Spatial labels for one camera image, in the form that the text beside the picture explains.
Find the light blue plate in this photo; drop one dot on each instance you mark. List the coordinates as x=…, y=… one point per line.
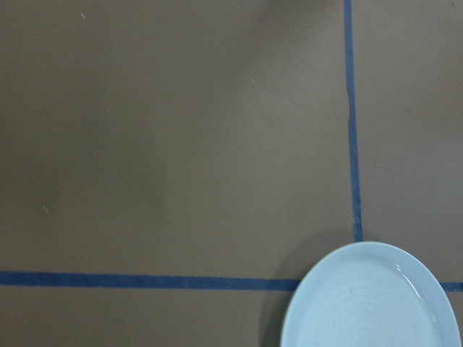
x=369, y=294

